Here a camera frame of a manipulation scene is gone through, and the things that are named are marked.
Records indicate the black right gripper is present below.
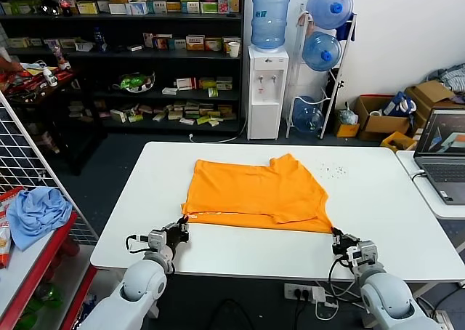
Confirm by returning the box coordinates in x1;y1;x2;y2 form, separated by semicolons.
330;226;360;258

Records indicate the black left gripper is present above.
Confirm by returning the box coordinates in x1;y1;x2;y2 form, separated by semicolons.
164;216;191;251

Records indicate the orange t-shirt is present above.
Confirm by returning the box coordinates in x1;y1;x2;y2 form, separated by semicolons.
180;153;334;235

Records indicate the striped clothes pile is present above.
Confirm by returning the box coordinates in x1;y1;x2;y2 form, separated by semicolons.
426;63;465;93

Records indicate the small yellow box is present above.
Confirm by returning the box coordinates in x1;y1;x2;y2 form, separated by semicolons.
333;121;360;138

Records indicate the yellow open carton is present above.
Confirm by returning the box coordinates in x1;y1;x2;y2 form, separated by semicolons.
380;131;417;151

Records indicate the white metal jug rack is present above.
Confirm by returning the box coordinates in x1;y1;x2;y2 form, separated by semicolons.
285;2;359;140

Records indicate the clear bag of items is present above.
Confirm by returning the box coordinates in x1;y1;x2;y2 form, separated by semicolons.
337;102;359;126

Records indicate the cardboard box with orange rim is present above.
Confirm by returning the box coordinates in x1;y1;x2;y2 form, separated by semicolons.
354;94;412;142

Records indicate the grey laptop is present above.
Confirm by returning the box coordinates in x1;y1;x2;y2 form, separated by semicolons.
413;108;465;206

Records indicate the red framed storage rack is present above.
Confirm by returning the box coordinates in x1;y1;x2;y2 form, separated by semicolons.
0;209;99;330

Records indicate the dark side table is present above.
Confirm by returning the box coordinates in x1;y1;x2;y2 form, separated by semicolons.
0;68;109;177

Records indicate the blue white package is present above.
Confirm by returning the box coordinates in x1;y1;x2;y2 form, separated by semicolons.
381;91;418;117

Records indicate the light blue crumpled cloth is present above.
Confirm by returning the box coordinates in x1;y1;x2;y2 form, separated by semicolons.
6;186;73;251

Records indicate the black folded stand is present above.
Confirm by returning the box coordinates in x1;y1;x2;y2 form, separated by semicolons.
326;67;345;104

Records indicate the white water dispenser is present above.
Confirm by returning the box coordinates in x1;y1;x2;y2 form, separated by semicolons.
246;44;290;141

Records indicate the wrapped fruit bowl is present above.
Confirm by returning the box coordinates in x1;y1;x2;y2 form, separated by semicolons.
112;71;156;94

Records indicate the green plastic bottle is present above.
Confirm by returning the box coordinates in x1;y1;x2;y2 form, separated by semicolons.
34;282;65;309
17;310;39;330

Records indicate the large brown cardboard box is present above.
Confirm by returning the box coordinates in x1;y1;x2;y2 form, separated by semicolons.
405;79;456;127

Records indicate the red white snack bag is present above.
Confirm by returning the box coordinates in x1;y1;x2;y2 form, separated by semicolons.
0;186;25;214

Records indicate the black shelving unit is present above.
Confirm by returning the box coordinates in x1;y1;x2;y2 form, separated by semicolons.
0;0;246;135

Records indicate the orange snack bag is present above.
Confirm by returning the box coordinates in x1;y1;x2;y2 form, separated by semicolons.
0;219;15;269

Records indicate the wide yellow white box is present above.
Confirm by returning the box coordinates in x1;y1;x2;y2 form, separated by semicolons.
185;35;206;51

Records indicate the white plastic bottle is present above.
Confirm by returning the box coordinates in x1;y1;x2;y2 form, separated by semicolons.
42;66;58;87

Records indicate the dark blue hanging cloth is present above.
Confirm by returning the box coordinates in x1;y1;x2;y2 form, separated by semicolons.
336;16;357;42

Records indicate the blue plastic bottle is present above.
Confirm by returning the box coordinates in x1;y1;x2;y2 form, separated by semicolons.
93;26;107;53

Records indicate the pink labelled drink bottle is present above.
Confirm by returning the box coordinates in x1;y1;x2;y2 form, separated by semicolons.
50;41;72;71

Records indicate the blue white medicine box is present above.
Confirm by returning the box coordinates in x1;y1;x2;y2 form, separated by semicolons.
125;1;149;15

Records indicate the labelled blue water jug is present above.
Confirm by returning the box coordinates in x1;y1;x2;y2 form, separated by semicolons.
250;0;291;53

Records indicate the yellow white medicine box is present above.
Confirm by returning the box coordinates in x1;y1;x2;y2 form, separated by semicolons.
76;1;99;15

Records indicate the glossy dark round bowl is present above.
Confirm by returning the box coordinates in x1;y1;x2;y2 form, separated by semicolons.
39;0;61;17

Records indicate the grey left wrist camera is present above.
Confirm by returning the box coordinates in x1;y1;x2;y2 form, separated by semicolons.
147;229;167;251

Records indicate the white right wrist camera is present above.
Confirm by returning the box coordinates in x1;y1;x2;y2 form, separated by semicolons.
347;239;379;269

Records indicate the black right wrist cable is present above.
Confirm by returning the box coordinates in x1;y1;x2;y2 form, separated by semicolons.
328;257;350;284

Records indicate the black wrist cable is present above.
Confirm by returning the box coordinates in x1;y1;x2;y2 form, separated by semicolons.
125;234;150;255
328;257;350;284

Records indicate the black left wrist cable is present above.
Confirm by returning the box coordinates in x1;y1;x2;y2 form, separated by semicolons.
125;234;150;255

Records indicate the white charger cable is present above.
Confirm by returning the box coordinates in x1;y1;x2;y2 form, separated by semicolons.
314;283;360;321

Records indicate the black floor cable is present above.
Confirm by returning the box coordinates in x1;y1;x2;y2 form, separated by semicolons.
209;298;255;330

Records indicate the white floor power cable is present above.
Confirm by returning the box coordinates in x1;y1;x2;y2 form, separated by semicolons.
187;124;250;144

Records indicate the white wire grid panel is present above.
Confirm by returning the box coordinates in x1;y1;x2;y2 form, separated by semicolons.
0;89;99;244

